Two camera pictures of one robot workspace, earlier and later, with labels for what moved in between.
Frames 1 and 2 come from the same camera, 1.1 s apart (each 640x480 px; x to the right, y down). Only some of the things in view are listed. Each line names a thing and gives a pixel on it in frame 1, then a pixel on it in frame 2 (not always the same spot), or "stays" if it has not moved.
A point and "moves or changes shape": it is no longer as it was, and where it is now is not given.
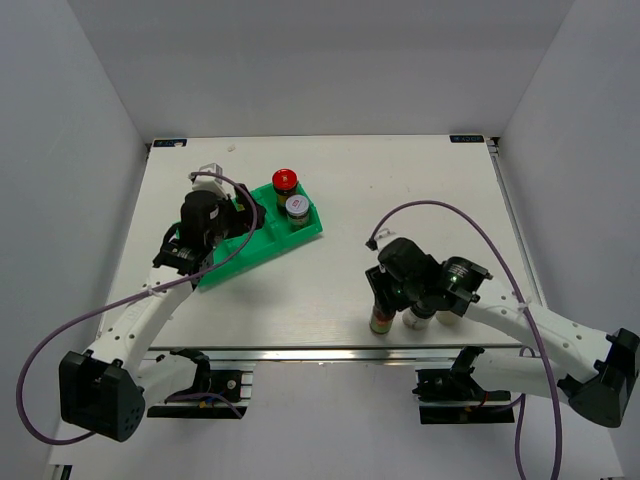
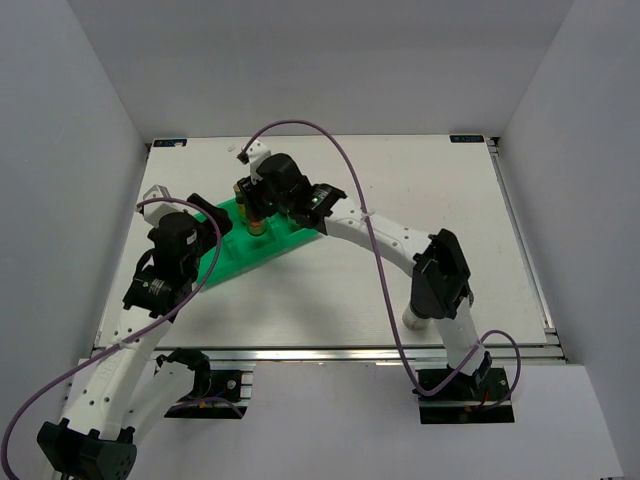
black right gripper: [378, 278] → [254, 195]
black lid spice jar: [418, 316] stays
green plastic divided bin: [274, 234] stays
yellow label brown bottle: [240, 203] stays
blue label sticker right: [466, 139] stays
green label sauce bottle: [380, 323] moves or changes shape
